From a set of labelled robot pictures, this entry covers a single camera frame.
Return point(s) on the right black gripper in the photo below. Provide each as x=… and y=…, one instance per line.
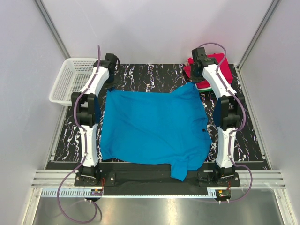
x=193, y=78

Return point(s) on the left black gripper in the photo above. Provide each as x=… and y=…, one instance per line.
x=106, y=85

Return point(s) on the blue t shirt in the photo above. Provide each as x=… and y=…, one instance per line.
x=156, y=128

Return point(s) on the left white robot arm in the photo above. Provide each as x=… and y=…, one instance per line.
x=87, y=115

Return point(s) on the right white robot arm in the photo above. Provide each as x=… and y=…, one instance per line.
x=228, y=116

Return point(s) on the red folded t shirt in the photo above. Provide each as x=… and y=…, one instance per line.
x=224, y=69

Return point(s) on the white plastic basket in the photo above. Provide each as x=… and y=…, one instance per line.
x=73, y=75

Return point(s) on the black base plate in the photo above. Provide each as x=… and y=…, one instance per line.
x=112, y=174

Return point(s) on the aluminium frame rail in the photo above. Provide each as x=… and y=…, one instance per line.
x=150, y=184

